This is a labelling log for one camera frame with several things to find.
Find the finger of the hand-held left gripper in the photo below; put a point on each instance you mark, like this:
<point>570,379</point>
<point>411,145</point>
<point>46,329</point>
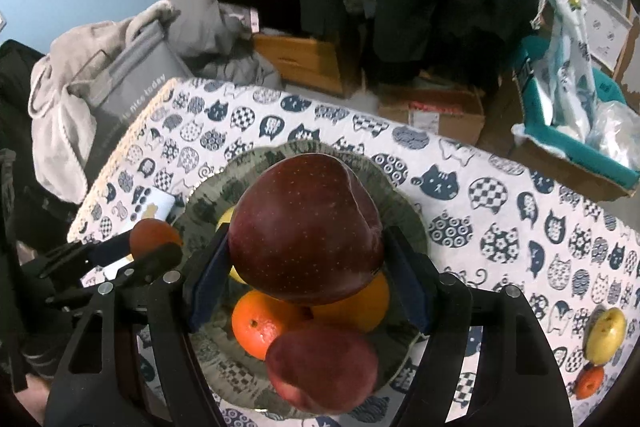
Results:
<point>160,259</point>
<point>110,252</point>

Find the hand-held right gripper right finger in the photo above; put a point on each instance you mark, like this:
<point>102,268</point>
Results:
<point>410,287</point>

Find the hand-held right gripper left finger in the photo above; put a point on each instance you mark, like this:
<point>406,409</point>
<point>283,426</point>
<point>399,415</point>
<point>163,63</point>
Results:
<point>207,287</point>

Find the small tangerine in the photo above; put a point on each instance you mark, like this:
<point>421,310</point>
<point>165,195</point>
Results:
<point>590,382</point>
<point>152,234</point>

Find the orange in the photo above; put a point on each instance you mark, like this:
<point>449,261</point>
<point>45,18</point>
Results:
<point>260,322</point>
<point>360,307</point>

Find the large green pear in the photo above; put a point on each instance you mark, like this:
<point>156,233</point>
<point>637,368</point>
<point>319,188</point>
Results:
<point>223,217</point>

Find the clear glass bowl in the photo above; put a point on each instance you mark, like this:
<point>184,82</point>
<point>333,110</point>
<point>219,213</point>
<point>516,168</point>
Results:
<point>400,202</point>

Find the red apple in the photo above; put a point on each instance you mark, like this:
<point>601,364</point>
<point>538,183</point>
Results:
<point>305,227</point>
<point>320,367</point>

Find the white smartphone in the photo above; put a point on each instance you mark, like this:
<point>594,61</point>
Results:
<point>157,204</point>

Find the cat print tablecloth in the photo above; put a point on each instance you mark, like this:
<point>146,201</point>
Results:
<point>500,227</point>

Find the grey bag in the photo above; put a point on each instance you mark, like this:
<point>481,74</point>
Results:
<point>130,92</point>

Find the cardboard box with red label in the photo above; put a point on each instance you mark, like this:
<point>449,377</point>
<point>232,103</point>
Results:
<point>430,117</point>

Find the black jacket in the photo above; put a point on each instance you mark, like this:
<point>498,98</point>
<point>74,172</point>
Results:
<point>15,107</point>

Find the brown cardboard box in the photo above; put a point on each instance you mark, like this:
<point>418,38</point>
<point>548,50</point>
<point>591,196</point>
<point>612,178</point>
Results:
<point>560,167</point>

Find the small yellow-green pear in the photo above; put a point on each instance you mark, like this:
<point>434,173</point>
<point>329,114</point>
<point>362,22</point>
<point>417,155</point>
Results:
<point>605,334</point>

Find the teal box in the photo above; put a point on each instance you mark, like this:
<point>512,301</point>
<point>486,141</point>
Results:
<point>530,107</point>

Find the grey jacket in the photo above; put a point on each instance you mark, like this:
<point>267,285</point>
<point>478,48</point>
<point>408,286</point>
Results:
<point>210,32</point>

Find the wooden drawer box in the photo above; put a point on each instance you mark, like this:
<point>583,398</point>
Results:
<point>300,57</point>

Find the clear plastic bag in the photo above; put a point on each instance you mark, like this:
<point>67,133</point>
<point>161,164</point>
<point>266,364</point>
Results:
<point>615,127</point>

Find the white plastic packet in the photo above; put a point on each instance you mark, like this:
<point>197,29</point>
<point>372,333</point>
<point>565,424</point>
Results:
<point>565,32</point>

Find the white patterned storage box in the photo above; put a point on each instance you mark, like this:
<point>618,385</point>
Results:
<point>605,27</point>

